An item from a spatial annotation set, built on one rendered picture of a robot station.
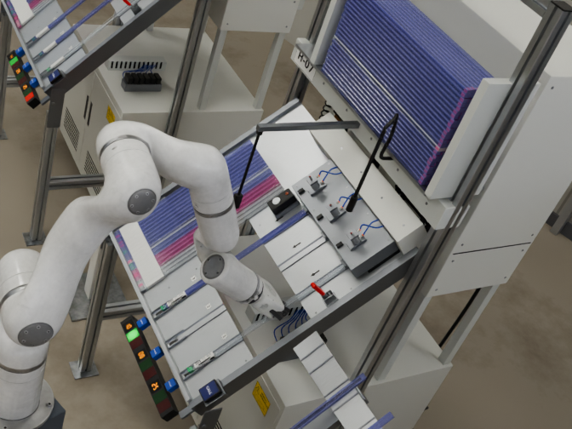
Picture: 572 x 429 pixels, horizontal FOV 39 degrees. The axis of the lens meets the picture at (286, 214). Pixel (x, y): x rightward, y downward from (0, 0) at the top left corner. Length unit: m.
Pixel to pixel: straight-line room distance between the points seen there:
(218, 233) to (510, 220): 0.85
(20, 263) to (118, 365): 1.37
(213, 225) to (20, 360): 0.52
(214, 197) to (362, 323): 1.13
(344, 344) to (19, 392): 1.07
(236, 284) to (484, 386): 1.97
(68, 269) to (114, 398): 1.37
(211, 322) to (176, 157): 0.71
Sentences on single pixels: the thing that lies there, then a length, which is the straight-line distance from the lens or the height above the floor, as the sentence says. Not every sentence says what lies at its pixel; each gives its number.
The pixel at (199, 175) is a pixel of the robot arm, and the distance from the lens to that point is 1.62.
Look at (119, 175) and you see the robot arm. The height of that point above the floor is 1.45.
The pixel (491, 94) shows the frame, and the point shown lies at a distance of 1.79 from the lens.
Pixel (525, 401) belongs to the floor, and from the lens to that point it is 3.74.
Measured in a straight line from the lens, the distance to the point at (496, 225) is 2.20.
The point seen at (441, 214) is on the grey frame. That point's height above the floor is 1.36.
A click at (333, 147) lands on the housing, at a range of 2.24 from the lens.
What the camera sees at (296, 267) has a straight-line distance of 2.17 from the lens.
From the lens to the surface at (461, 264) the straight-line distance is 2.24.
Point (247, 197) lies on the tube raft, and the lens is 2.34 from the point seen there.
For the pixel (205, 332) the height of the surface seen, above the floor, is 0.79.
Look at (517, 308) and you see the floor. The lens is 4.18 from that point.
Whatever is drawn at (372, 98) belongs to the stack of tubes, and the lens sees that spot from 2.08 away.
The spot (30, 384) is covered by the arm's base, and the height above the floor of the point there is 0.84.
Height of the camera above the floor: 2.38
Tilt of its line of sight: 36 degrees down
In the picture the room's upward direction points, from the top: 21 degrees clockwise
